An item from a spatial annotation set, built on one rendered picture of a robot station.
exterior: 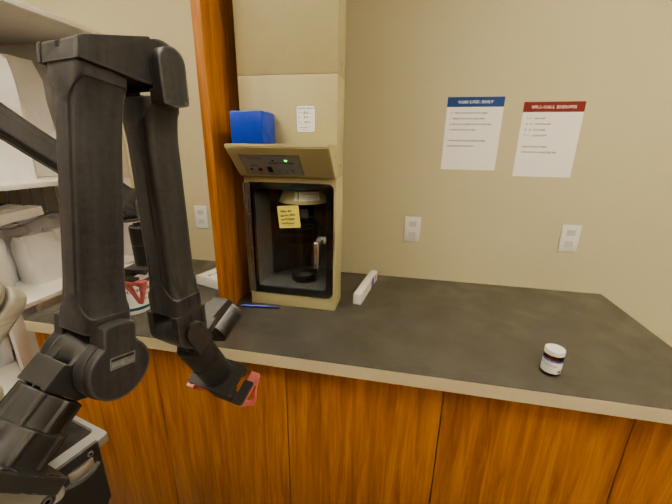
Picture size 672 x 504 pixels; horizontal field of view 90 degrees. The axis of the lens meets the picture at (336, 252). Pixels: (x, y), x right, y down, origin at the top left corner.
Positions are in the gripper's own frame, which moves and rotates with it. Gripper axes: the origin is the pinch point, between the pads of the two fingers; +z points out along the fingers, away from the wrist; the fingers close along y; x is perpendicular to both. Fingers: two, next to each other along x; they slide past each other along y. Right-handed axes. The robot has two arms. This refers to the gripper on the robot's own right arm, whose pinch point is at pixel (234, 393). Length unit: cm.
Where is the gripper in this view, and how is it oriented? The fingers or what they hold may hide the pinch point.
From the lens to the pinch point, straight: 80.6
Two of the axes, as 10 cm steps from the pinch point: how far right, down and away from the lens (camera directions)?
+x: -3.7, 6.7, -6.5
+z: 1.7, 7.3, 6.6
